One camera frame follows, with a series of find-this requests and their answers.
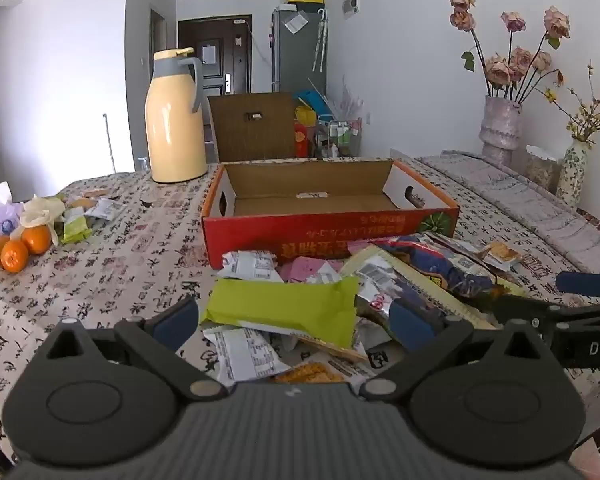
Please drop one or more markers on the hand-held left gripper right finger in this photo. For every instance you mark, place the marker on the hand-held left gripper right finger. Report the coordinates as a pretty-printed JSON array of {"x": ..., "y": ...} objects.
[{"x": 415, "y": 321}]

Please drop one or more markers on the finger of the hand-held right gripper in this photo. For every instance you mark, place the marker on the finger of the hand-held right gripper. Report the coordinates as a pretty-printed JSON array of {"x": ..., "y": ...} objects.
[
  {"x": 515, "y": 309},
  {"x": 580, "y": 283}
]

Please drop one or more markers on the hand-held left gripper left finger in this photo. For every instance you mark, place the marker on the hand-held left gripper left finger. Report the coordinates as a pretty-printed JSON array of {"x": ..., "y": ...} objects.
[{"x": 177, "y": 320}]

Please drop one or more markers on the dark blue snack bag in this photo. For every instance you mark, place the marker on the dark blue snack bag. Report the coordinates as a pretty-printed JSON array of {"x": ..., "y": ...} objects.
[{"x": 430, "y": 265}]

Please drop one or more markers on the white snack packet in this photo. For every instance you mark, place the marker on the white snack packet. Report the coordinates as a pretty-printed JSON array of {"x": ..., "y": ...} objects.
[
  {"x": 250, "y": 266},
  {"x": 245, "y": 355}
]

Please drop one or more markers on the long green snack packet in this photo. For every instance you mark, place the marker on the long green snack packet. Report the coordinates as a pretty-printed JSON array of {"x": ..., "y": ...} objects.
[{"x": 280, "y": 305}]

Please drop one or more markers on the red cardboard box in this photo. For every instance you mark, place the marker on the red cardboard box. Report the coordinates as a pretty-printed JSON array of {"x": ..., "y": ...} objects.
[{"x": 260, "y": 235}]

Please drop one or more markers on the silver red snack packet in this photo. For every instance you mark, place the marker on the silver red snack packet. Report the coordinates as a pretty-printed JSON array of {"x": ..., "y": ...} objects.
[{"x": 375, "y": 302}]

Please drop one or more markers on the small tan cracker packet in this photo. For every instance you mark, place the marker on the small tan cracker packet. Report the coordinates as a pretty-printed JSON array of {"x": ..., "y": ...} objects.
[{"x": 500, "y": 255}]

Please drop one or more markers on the small floral vase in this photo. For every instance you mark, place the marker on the small floral vase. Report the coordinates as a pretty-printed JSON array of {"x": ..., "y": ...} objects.
[{"x": 572, "y": 170}]

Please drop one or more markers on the grey quilted cloth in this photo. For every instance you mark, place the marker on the grey quilted cloth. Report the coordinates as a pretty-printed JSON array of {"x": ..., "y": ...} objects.
[{"x": 505, "y": 195}]

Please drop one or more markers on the pink snack packet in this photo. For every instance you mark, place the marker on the pink snack packet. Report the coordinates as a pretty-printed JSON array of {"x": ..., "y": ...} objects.
[{"x": 310, "y": 269}]

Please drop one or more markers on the orange cracker packet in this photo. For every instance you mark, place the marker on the orange cracker packet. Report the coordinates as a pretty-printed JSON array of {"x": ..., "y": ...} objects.
[{"x": 310, "y": 374}]

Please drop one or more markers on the glass jar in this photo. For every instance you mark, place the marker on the glass jar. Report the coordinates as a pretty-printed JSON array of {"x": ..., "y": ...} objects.
[{"x": 540, "y": 170}]

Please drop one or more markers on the small white flat packet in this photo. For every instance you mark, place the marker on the small white flat packet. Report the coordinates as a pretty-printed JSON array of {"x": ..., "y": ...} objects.
[{"x": 105, "y": 208}]

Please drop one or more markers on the small green packet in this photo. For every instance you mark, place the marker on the small green packet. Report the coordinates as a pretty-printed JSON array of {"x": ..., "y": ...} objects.
[{"x": 75, "y": 230}]

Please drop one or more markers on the round tan cracker packet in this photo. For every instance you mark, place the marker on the round tan cracker packet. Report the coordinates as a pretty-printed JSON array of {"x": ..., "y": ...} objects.
[
  {"x": 80, "y": 202},
  {"x": 96, "y": 193}
]

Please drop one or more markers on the yellow flower branches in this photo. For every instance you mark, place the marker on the yellow flower branches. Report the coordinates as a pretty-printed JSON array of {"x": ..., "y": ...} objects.
[{"x": 587, "y": 120}]

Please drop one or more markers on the pink ribbed vase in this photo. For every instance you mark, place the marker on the pink ribbed vase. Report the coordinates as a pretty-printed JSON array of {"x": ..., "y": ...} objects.
[{"x": 500, "y": 130}]

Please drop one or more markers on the pale yellow fruit peel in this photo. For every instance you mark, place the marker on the pale yellow fruit peel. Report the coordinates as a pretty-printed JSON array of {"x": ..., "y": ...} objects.
[{"x": 40, "y": 210}]

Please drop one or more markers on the brown cardboard box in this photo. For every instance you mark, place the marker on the brown cardboard box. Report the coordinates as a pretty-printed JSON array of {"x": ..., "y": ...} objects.
[{"x": 250, "y": 142}]

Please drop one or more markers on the thin metal pole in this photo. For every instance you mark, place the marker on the thin metal pole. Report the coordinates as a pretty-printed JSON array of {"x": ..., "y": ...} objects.
[{"x": 109, "y": 140}]

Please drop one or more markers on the yellow thermos jug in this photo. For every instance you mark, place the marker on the yellow thermos jug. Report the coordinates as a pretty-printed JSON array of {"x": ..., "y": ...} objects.
[{"x": 172, "y": 125}]

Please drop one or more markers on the red gift box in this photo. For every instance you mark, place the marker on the red gift box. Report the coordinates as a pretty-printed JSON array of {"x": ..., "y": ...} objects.
[{"x": 302, "y": 140}]

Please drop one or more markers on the dried pink roses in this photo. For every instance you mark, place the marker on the dried pink roses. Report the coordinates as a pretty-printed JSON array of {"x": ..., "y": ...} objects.
[{"x": 500, "y": 70}]

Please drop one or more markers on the pale purple dried flowers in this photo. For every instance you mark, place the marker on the pale purple dried flowers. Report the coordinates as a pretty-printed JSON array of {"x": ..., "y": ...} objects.
[{"x": 347, "y": 100}]

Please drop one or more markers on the yellow bag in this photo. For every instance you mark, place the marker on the yellow bag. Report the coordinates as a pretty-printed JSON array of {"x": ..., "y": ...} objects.
[{"x": 305, "y": 114}]

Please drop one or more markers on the blue plastic item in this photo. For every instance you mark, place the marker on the blue plastic item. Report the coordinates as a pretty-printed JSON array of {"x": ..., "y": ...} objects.
[{"x": 311, "y": 97}]

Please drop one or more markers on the dark wooden door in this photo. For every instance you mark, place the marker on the dark wooden door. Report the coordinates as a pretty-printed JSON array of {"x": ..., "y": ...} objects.
[{"x": 230, "y": 60}]

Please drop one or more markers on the grey refrigerator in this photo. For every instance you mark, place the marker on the grey refrigerator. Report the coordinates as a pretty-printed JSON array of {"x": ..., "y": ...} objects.
[{"x": 295, "y": 62}]

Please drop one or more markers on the white hanging umbrella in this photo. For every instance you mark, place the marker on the white hanging umbrella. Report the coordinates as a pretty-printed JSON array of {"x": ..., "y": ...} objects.
[{"x": 320, "y": 40}]

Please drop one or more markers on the grey plastic bag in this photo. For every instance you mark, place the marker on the grey plastic bag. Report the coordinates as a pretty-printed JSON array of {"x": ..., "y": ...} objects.
[{"x": 295, "y": 22}]

